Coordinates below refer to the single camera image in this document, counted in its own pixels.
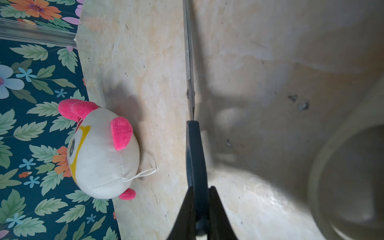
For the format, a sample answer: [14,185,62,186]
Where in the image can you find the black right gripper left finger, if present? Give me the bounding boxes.
[167,187,196,240]

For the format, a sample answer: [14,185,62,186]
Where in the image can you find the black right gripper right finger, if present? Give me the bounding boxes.
[208,186,238,240]

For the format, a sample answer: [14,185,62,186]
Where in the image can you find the dark blue scissors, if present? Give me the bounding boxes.
[183,0,209,236]

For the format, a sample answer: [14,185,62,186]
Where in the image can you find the cream yellow scissors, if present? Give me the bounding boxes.
[308,80,384,240]

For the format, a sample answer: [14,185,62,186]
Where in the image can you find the white pink plush toy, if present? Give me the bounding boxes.
[58,99,157,201]

